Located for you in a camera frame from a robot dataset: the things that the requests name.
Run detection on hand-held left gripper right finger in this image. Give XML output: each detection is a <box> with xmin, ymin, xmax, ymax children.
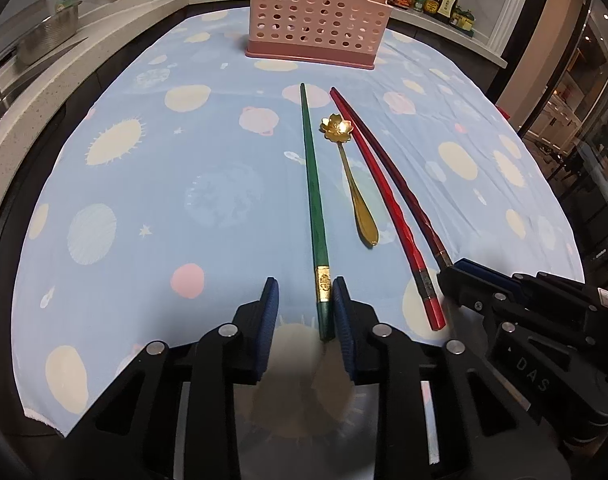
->
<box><xmin>332</xmin><ymin>276</ymin><xmax>572</xmax><ymax>480</ymax></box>

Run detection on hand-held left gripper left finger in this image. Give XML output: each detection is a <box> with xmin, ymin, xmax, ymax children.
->
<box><xmin>58</xmin><ymin>276</ymin><xmax>283</xmax><ymax>480</ymax></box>

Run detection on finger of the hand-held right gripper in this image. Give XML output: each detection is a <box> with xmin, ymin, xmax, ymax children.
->
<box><xmin>456</xmin><ymin>258</ymin><xmax>605</xmax><ymax>307</ymax></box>
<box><xmin>440</xmin><ymin>265</ymin><xmax>535</xmax><ymax>326</ymax></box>

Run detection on dark purple twisted chopstick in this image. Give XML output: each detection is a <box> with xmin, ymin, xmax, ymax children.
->
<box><xmin>334</xmin><ymin>88</ymin><xmax>455</xmax><ymax>269</ymax></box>

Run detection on green chopstick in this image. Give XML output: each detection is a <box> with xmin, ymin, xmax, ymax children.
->
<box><xmin>299</xmin><ymin>83</ymin><xmax>337</xmax><ymax>344</ymax></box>

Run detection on pink perforated utensil holder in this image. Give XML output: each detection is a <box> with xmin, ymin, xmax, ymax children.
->
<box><xmin>245</xmin><ymin>0</ymin><xmax>391</xmax><ymax>71</ymax></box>

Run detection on red twisted chopstick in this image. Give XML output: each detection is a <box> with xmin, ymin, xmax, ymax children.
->
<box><xmin>329</xmin><ymin>87</ymin><xmax>447</xmax><ymax>332</ymax></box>

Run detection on gold flower spoon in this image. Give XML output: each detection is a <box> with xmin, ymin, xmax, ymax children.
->
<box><xmin>319</xmin><ymin>113</ymin><xmax>380</xmax><ymax>249</ymax></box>

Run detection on blue printed tablecloth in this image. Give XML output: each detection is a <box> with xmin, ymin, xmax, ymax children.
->
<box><xmin>12</xmin><ymin>7</ymin><xmax>587</xmax><ymax>436</ymax></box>

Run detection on black framed glass door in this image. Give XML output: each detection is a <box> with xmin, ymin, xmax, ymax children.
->
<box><xmin>494</xmin><ymin>0</ymin><xmax>608</xmax><ymax>281</ymax></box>

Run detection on small dark condiment jars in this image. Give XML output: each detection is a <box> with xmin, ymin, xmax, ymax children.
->
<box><xmin>450</xmin><ymin>7</ymin><xmax>476</xmax><ymax>31</ymax></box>

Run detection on white stone kitchen counter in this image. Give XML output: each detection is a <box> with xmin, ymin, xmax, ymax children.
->
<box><xmin>0</xmin><ymin>0</ymin><xmax>507</xmax><ymax>241</ymax></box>

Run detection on stainless steel sink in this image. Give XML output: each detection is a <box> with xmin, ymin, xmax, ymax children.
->
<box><xmin>0</xmin><ymin>35</ymin><xmax>89</xmax><ymax>128</ymax></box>

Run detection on stainless steel basin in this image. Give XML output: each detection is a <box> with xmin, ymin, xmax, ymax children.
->
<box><xmin>14</xmin><ymin>2</ymin><xmax>82</xmax><ymax>66</ymax></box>

